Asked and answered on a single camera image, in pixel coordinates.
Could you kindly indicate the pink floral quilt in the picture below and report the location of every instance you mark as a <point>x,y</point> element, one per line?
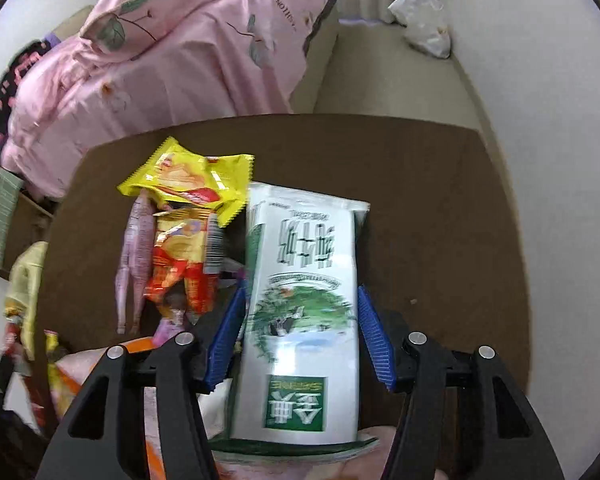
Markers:
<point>180,60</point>

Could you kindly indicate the small purple wrapper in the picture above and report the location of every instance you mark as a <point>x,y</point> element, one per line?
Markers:
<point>170,322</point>

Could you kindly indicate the red yellow snack wrapper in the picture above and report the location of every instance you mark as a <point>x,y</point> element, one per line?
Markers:
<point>180,260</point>

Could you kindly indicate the orange white snack bag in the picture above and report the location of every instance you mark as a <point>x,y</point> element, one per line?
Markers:
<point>72,367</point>

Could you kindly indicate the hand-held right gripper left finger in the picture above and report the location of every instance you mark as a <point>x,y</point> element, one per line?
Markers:
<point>227,340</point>

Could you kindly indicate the black printed cloth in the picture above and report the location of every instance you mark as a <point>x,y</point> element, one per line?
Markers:
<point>10,85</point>

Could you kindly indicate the white plastic bag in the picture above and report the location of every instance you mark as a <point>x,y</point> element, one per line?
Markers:
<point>425,20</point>

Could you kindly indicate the white green tissue pack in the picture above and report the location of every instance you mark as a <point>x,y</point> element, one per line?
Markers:
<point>300,310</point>

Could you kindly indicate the beige bed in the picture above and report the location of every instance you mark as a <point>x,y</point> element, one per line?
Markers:
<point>320,75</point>

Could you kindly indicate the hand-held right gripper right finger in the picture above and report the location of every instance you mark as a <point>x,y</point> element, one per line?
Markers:
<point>375,340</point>

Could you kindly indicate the long purple wrapper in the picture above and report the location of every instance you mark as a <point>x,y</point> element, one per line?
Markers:
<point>135,250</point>

